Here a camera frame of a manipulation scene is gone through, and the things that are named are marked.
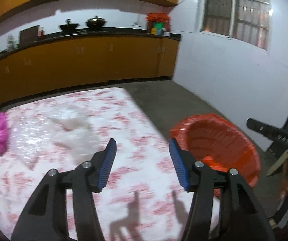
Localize large clear bubble wrap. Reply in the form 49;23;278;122
9;104;100;169

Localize purple plastic bag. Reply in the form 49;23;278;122
0;112;9;156

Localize wooden lower kitchen cabinets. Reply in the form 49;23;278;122
0;35;180;107

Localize red plastic laundry basket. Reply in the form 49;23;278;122
170;113;261;198

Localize floral white red tablecloth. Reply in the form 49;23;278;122
0;88;192;240

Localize barred window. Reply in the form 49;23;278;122
201;0;272;50

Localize green container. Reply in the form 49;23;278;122
153;22;164;31

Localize clear glass jar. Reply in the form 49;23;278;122
7;34;17;52

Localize yellow cup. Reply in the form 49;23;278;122
151;28;157;35

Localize dark wooden cutting board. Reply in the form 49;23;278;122
19;25;39;47

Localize red bottle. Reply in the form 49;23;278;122
38;27;44;40

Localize red bag on counter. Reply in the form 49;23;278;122
146;12;170;23

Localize black wok with ladle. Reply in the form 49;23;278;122
59;18;79;34

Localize black countertop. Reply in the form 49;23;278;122
0;27;182;61

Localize black wok with lid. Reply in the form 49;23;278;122
85;16;106;30

